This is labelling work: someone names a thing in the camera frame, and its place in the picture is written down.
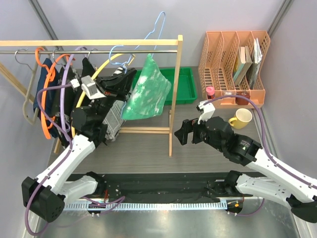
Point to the books in organizer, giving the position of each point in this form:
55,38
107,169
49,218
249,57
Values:
247,65

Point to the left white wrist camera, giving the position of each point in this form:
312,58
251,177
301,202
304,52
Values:
89,87

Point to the pink capped bottle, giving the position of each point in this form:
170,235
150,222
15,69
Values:
210,91

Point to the black white patterned trousers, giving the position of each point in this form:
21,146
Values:
71,97

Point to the navy blue trousers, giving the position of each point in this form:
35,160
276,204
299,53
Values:
49,77

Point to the green plastic tray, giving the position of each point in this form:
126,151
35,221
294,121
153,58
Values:
186,93

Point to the green white trousers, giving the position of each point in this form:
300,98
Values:
149,94

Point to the wooden clothes rack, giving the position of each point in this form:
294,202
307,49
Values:
126,42

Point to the newspaper print trousers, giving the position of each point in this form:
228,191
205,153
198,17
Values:
114,119

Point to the dark red jar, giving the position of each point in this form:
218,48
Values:
243,99

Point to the orange plastic file organizer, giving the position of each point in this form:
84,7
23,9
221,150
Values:
218,58

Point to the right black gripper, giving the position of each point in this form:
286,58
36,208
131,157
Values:
188,126

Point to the orange plastic hanger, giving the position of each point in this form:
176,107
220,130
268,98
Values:
37,56

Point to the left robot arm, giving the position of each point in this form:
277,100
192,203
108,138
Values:
48,193

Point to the yellow plastic hanger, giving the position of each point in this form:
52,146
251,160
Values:
94,76

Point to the yellow mug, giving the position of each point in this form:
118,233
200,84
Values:
241,119

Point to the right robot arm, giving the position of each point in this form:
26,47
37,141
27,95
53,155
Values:
289,187

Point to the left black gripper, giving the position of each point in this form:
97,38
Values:
115,87

